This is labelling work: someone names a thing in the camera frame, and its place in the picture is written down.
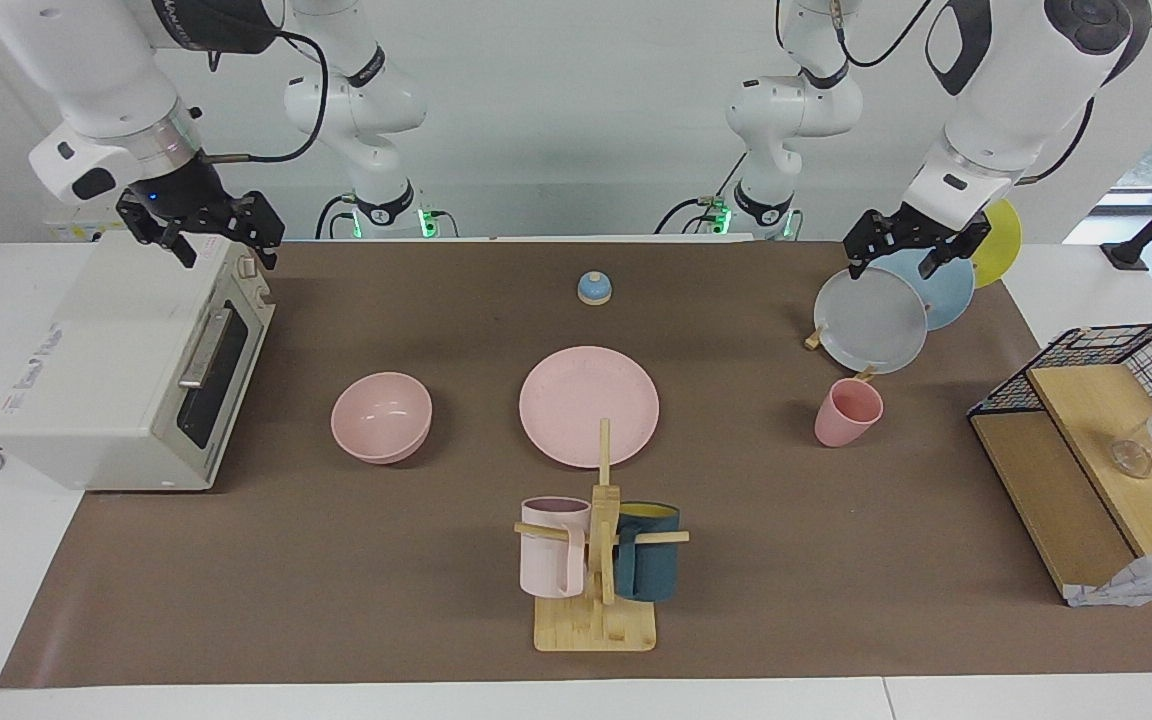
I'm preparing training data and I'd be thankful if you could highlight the white toaster oven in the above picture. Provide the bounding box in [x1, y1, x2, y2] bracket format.
[0, 232, 277, 491]

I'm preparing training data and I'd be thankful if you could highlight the pink handleless cup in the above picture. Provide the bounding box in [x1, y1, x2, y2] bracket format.
[814, 377, 885, 449]

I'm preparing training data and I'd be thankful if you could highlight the pink bowl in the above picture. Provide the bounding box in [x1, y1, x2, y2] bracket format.
[330, 372, 433, 465]

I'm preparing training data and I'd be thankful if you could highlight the light blue plate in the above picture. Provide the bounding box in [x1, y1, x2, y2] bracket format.
[876, 247, 976, 331]

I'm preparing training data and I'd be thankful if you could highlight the gray plate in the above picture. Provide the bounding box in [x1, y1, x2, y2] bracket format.
[813, 266, 929, 375]

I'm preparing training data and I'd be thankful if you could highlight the yellow plate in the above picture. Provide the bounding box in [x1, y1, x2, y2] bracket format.
[971, 198, 1023, 290]

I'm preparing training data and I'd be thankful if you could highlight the wooden plate rack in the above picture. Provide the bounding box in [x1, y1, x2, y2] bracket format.
[804, 322, 879, 384]

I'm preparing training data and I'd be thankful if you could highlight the clear wine glass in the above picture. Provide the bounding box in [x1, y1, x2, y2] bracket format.
[1110, 438, 1152, 479]

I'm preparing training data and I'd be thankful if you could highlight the brown table mat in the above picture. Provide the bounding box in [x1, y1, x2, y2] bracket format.
[0, 240, 1152, 689]

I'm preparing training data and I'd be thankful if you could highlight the pink plate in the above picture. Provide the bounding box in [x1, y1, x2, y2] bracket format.
[519, 346, 661, 469]

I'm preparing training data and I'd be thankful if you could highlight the dark teal mug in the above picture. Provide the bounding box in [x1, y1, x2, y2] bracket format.
[613, 502, 682, 603]

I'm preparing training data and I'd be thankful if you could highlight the pink mug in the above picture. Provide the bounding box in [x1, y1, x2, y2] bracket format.
[519, 496, 592, 599]

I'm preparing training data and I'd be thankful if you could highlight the wooden mug tree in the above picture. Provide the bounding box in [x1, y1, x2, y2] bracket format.
[513, 418, 690, 653]

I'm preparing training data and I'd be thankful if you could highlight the black base cable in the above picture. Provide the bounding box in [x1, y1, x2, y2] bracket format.
[314, 193, 362, 241]
[654, 150, 747, 236]

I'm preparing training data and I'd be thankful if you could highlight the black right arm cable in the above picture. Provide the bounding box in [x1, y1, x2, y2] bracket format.
[204, 28, 330, 164]

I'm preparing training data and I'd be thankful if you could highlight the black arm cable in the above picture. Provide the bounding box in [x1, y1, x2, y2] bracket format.
[831, 0, 1152, 186]
[204, 28, 330, 164]

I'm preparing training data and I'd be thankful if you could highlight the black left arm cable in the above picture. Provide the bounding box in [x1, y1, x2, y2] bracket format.
[831, 0, 1152, 186]

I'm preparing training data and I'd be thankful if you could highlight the wood and wire shelf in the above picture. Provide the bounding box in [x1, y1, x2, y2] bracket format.
[967, 322, 1152, 601]

